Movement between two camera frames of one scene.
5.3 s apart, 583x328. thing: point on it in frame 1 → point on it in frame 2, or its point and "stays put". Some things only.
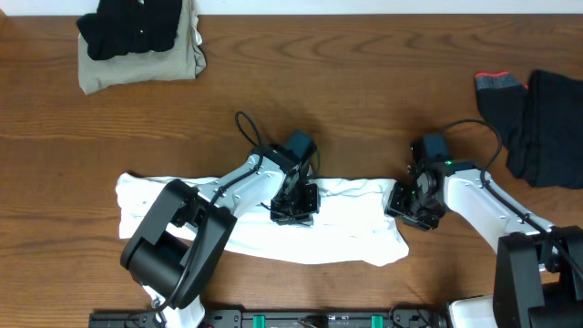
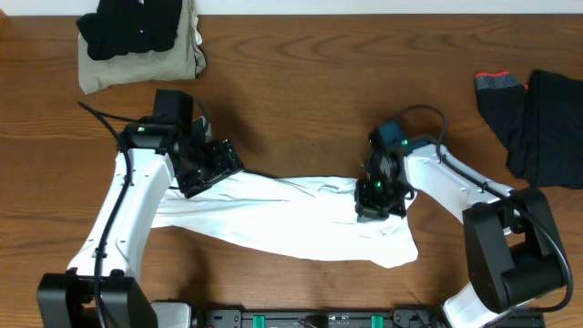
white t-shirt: [352, 225] stays put
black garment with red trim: [501, 100] stays put
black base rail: [287, 318] stays put
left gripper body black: [294, 212] → [211, 169]
